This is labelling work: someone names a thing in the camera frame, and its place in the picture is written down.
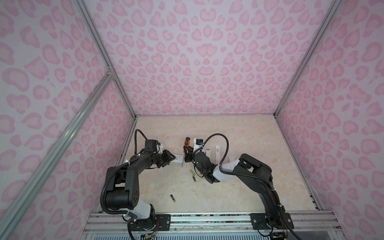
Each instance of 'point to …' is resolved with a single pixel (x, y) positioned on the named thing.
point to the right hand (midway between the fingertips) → (184, 145)
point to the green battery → (192, 172)
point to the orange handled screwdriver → (186, 143)
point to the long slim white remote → (208, 153)
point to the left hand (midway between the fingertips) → (174, 155)
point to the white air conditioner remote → (179, 158)
